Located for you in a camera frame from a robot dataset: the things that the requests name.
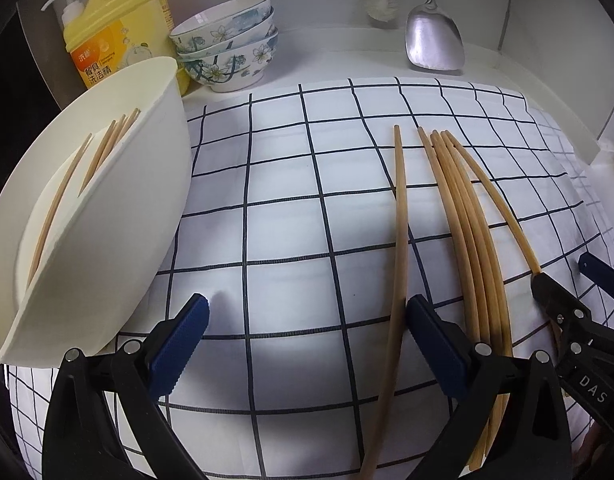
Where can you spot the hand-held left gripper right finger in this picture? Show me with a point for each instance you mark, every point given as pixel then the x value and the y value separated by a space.
pixel 434 345

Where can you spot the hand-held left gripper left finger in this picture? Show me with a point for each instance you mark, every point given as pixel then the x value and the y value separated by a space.
pixel 179 345

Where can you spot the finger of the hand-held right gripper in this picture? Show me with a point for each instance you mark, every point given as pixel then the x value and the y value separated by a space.
pixel 557 305
pixel 604 275

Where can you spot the bundle of wooden chopsticks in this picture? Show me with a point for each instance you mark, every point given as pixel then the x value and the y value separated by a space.
pixel 467 250

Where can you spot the slender wooden chopstick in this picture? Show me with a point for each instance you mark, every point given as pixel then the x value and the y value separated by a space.
pixel 399 240
pixel 57 210
pixel 492 190
pixel 107 150
pixel 118 135
pixel 97 157

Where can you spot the white round tray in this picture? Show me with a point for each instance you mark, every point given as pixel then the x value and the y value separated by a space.
pixel 137 220

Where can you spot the white checked cloth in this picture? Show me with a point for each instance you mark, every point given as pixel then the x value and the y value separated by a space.
pixel 287 260

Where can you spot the floral ceramic bowl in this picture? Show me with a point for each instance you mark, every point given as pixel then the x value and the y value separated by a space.
pixel 222 25
pixel 232 72
pixel 237 47

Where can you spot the metal spatula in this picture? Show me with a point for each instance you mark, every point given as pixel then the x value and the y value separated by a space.
pixel 432 35

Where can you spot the yellow detergent pump bottle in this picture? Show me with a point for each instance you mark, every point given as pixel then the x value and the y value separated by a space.
pixel 112 35

